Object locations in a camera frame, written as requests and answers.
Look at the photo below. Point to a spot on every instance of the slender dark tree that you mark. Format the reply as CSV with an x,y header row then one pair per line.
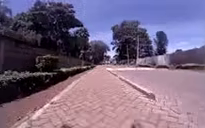
x,y
161,42

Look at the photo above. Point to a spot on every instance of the low green hedge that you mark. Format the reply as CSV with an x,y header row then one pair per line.
x,y
20,81

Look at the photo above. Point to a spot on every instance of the round green bush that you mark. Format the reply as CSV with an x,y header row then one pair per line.
x,y
47,62

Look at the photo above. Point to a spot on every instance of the dark boundary wall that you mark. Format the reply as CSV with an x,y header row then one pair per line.
x,y
13,53

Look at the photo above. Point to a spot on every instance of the pale boundary wall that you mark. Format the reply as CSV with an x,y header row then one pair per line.
x,y
186,56

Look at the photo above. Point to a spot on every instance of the red brick path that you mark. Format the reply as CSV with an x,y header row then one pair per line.
x,y
100,96

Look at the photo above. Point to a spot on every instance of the row of trees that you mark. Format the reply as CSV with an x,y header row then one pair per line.
x,y
50,26

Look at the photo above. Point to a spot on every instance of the red dirt strip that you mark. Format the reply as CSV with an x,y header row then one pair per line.
x,y
20,108

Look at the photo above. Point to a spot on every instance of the large dark tree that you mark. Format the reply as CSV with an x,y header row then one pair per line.
x,y
130,40

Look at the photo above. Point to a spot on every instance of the reddish asphalt road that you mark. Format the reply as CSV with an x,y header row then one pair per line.
x,y
183,90

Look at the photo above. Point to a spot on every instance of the pale concrete kerb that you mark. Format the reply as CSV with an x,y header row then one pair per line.
x,y
133,85

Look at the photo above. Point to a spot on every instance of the pole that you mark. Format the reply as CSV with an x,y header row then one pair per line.
x,y
137,50

